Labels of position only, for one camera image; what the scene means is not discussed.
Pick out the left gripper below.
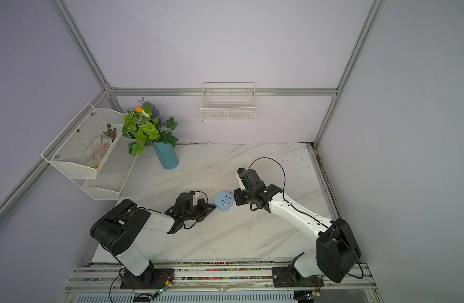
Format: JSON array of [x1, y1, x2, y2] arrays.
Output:
[[183, 197, 217, 222]]

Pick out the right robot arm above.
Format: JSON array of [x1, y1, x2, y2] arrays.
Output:
[[234, 167, 362, 283]]

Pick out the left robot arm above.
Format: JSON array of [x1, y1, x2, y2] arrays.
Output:
[[90, 191, 216, 278]]

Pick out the teal vase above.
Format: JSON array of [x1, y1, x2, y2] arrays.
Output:
[[153, 142, 179, 170]]

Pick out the artificial green plant bouquet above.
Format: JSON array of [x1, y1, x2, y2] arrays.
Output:
[[122, 98, 178, 157]]

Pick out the brown twigs in shelf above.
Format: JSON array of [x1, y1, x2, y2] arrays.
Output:
[[103, 124, 117, 142]]

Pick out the white cloth in shelf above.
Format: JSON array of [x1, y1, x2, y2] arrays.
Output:
[[85, 135, 113, 168]]

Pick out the white two-tier mesh shelf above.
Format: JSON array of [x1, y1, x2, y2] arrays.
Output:
[[41, 103, 137, 201]]

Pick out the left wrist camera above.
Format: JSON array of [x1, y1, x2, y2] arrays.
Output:
[[190, 191, 200, 206]]

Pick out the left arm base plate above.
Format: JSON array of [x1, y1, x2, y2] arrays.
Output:
[[120, 268, 175, 290]]

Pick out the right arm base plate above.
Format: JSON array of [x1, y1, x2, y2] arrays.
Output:
[[272, 267, 324, 289]]

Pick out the white wire wall basket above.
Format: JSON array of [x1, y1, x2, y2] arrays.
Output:
[[200, 82, 257, 122]]

